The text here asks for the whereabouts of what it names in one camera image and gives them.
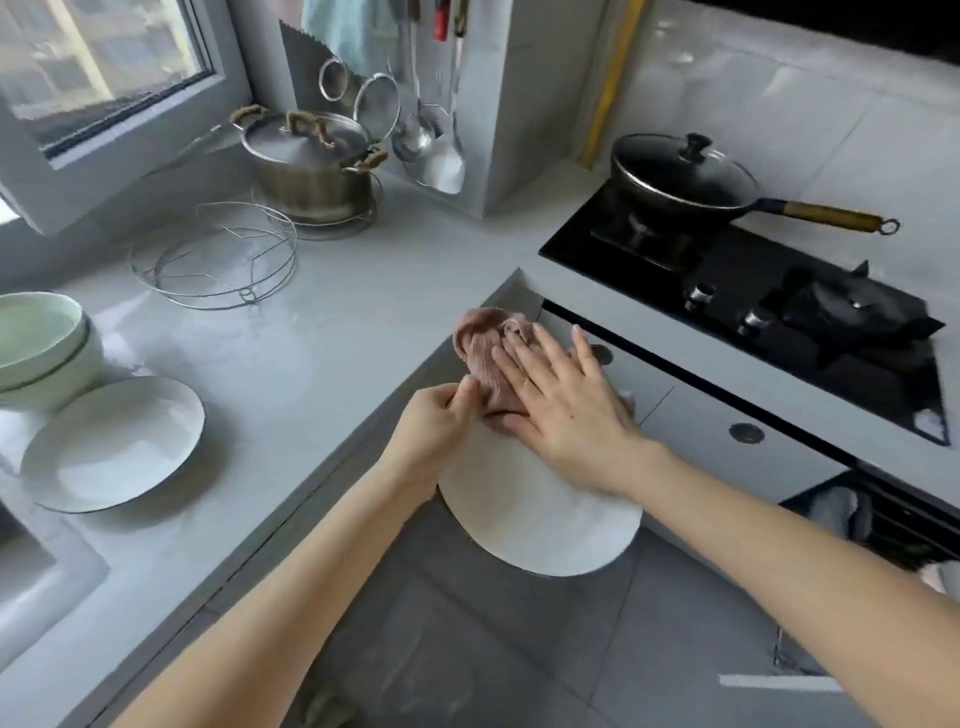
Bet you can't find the person's left hand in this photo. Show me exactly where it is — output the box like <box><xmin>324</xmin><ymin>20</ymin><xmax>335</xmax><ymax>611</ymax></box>
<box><xmin>386</xmin><ymin>374</ymin><xmax>481</xmax><ymax>500</ymax></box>

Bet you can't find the person's right hand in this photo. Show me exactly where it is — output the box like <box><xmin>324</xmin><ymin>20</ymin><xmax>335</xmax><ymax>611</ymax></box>
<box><xmin>491</xmin><ymin>322</ymin><xmax>663</xmax><ymax>498</ymax></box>

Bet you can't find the white plate dark rim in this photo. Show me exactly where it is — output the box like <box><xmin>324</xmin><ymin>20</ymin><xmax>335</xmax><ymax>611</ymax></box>
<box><xmin>437</xmin><ymin>397</ymin><xmax>644</xmax><ymax>577</ymax></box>
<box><xmin>20</xmin><ymin>374</ymin><xmax>208</xmax><ymax>515</ymax></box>

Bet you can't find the pink dish cloth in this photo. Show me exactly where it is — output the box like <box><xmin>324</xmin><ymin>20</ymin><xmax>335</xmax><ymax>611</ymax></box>
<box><xmin>452</xmin><ymin>305</ymin><xmax>635</xmax><ymax>435</ymax></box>

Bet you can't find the steel ladle dark handle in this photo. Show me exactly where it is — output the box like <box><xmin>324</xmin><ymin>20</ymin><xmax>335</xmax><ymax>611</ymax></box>
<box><xmin>389</xmin><ymin>0</ymin><xmax>440</xmax><ymax>164</ymax></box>

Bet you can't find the plain white bowl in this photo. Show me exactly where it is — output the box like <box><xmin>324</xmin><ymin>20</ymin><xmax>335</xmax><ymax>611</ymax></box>
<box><xmin>916</xmin><ymin>560</ymin><xmax>960</xmax><ymax>601</ymax></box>

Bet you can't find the person's left forearm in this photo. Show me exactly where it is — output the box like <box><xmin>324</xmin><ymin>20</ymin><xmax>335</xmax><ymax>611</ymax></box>
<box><xmin>112</xmin><ymin>464</ymin><xmax>451</xmax><ymax>728</ymax></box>

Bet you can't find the person's right forearm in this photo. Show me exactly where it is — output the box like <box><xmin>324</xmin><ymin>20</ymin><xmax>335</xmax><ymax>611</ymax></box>
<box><xmin>622</xmin><ymin>442</ymin><xmax>960</xmax><ymax>728</ymax></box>

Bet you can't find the grey base cabinet round knob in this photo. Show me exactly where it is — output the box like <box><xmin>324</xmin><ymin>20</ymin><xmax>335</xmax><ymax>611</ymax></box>
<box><xmin>536</xmin><ymin>299</ymin><xmax>856</xmax><ymax>543</ymax></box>

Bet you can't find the black burner grate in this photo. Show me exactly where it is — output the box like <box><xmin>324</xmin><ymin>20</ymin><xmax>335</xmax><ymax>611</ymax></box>
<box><xmin>779</xmin><ymin>260</ymin><xmax>946</xmax><ymax>363</ymax></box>
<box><xmin>590</xmin><ymin>208</ymin><xmax>725</xmax><ymax>273</ymax></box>

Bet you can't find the black glass cooktop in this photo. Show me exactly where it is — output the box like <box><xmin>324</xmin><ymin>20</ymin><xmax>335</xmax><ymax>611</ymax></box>
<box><xmin>538</xmin><ymin>183</ymin><xmax>952</xmax><ymax>449</ymax></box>

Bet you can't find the black wok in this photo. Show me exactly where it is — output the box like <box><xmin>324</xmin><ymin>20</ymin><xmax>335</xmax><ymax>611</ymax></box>
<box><xmin>609</xmin><ymin>133</ymin><xmax>901</xmax><ymax>240</ymax></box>

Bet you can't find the dark glass wok lid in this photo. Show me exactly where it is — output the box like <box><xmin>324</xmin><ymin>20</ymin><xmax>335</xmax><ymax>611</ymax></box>
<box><xmin>611</xmin><ymin>133</ymin><xmax>760</xmax><ymax>213</ymax></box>

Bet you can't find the clear plastic measuring cup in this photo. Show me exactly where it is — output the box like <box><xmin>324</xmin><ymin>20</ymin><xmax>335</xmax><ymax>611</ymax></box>
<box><xmin>806</xmin><ymin>485</ymin><xmax>875</xmax><ymax>543</ymax></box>

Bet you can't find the stainless steel pot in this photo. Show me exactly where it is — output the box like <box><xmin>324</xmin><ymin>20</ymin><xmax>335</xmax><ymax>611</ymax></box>
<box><xmin>228</xmin><ymin>104</ymin><xmax>390</xmax><ymax>224</ymax></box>

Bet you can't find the beige buckle sandal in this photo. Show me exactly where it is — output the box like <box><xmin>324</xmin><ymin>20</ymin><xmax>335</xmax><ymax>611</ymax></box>
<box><xmin>303</xmin><ymin>686</ymin><xmax>358</xmax><ymax>728</ymax></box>

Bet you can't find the steel pot lid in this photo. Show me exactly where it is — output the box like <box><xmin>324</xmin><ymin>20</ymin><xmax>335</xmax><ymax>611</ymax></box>
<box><xmin>239</xmin><ymin>110</ymin><xmax>374</xmax><ymax>168</ymax></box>

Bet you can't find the medium steel mesh strainer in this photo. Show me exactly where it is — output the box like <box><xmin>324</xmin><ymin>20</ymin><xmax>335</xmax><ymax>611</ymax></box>
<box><xmin>352</xmin><ymin>71</ymin><xmax>403</xmax><ymax>145</ymax></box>

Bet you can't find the yellow pipe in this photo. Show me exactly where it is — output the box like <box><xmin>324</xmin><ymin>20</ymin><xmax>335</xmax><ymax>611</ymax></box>
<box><xmin>581</xmin><ymin>0</ymin><xmax>648</xmax><ymax>172</ymax></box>

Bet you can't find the open grey window sash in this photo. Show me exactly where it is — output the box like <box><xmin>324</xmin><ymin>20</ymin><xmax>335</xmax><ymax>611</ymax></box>
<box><xmin>0</xmin><ymin>0</ymin><xmax>254</xmax><ymax>238</ymax></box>

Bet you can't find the light blue fluffy cloth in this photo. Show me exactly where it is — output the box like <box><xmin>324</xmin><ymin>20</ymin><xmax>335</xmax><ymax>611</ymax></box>
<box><xmin>299</xmin><ymin>0</ymin><xmax>406</xmax><ymax>76</ymax></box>

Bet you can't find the stainless steel sink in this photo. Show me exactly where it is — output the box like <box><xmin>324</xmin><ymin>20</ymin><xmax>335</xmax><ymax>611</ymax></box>
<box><xmin>0</xmin><ymin>502</ymin><xmax>112</xmax><ymax>669</ymax></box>

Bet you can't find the wire steaming rack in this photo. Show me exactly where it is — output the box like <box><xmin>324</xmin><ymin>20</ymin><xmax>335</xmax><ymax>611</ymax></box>
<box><xmin>128</xmin><ymin>200</ymin><xmax>299</xmax><ymax>311</ymax></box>
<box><xmin>251</xmin><ymin>170</ymin><xmax>385</xmax><ymax>243</ymax></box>

